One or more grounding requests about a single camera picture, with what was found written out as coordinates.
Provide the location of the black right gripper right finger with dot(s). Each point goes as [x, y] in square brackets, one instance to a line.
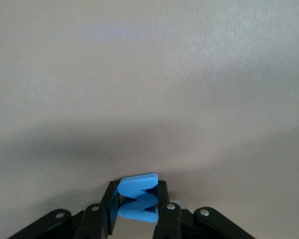
[172, 219]

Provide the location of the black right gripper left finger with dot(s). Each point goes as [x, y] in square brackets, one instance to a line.
[92, 221]

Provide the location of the blue uppercase letter M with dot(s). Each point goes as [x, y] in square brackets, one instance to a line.
[137, 185]

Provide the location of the brown table cover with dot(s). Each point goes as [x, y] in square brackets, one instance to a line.
[139, 74]

